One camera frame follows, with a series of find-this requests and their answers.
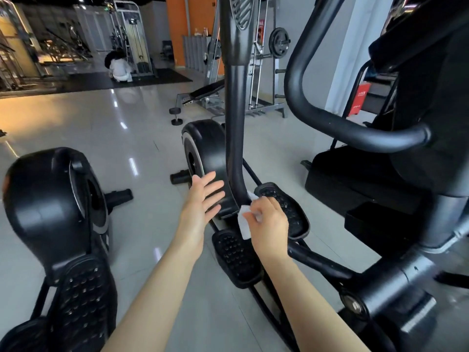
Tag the black elliptical machine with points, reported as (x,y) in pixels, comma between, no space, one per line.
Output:
(55,209)
(418,106)

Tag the person's left hand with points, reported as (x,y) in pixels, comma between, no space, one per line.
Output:
(196,212)

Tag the white gym machine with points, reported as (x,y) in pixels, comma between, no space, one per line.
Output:
(132,36)

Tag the person's right hand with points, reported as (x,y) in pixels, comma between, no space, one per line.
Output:
(267,231)

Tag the weight bench rack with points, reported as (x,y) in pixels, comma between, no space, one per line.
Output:
(249,62)

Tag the white wet wipe sheet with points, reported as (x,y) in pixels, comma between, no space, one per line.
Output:
(243,220)

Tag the person's left forearm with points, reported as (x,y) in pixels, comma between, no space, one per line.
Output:
(150,308)

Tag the red fire extinguisher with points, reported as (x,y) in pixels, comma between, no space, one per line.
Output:
(359,99)

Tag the person's right forearm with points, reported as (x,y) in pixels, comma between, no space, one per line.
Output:
(308,311)

